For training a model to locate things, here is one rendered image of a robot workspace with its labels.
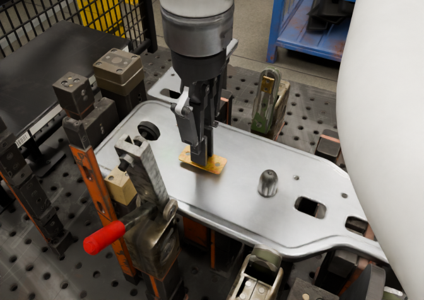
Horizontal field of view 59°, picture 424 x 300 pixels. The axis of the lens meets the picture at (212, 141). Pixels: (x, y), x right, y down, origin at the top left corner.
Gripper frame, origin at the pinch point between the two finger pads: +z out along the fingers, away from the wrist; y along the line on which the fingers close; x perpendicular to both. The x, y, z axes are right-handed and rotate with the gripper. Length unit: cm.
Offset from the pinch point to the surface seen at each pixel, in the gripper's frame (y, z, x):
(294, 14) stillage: 215, 89, 39
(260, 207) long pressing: -4.0, 5.2, -12.9
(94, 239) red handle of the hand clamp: -25.6, -9.7, -0.3
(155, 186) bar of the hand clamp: -15.7, -8.5, -1.8
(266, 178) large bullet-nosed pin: -1.1, 0.9, -12.4
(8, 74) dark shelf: 1.2, 2.2, 48.4
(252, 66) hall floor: 163, 105, 49
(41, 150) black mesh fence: 4, 34, 56
